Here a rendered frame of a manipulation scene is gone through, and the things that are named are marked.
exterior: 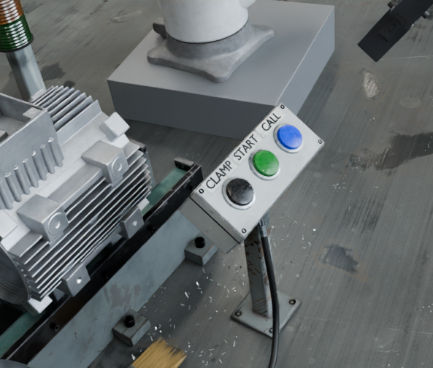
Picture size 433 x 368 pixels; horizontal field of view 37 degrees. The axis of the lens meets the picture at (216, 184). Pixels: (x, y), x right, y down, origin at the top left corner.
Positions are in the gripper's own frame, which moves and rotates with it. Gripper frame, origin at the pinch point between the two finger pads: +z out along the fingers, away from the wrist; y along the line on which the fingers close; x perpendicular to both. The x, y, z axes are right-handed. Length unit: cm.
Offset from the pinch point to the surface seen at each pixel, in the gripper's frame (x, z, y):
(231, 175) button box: -1.7, 10.4, 20.6
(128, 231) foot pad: -6.3, 26.9, 25.2
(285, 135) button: -0.5, 9.6, 12.3
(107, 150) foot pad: -13.8, 19.0, 23.4
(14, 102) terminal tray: -24.1, 18.2, 27.4
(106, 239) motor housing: -7.5, 26.9, 27.8
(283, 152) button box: 0.7, 10.4, 13.6
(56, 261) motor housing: -9.1, 23.0, 35.4
